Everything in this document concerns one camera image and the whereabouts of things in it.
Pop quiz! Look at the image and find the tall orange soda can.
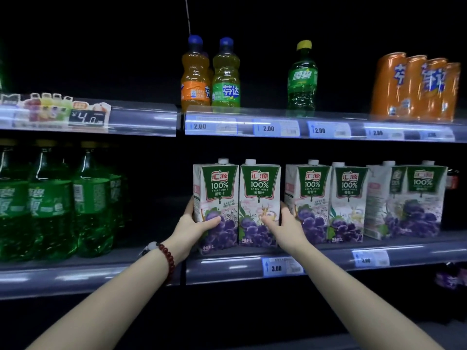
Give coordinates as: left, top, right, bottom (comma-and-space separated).
398, 55, 428, 119
370, 52, 408, 117
440, 62, 462, 123
419, 58, 448, 121

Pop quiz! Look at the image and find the dark bottle red label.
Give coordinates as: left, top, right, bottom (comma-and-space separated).
445, 168, 461, 201

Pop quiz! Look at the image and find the person's left forearm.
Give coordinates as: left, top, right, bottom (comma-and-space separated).
25, 247, 183, 350

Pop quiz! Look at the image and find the white blue price label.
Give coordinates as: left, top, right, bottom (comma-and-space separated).
364, 126, 405, 141
184, 117, 238, 136
252, 119, 301, 138
261, 257, 305, 278
351, 250, 391, 268
307, 121, 352, 139
419, 128, 456, 142

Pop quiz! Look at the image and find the small green soda bottle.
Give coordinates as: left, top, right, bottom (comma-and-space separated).
287, 39, 319, 112

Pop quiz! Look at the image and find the dark red bead bracelet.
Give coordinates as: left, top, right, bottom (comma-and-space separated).
157, 243, 176, 285

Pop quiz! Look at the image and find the person's right forearm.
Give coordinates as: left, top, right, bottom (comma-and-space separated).
291, 242, 444, 350

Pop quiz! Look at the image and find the small orange soda bottle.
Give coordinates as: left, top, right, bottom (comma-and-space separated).
180, 34, 212, 113

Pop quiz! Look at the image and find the person's right hand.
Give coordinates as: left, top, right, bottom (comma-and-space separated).
261, 202, 311, 258

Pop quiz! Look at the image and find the person's left hand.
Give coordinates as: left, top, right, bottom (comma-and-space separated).
165, 196, 223, 265

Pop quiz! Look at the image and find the grape juice carton pair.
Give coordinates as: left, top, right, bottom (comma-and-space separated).
327, 162, 369, 244
385, 160, 449, 239
364, 160, 408, 240
284, 159, 333, 245
192, 157, 240, 255
238, 158, 282, 248

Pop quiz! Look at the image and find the row of large green bottles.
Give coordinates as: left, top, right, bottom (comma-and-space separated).
0, 139, 129, 262

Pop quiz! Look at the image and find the row of purple label bottles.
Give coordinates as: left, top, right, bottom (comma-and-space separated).
434, 267, 467, 290

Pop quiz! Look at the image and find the small yellow soda bottle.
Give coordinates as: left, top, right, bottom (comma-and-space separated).
211, 36, 241, 109

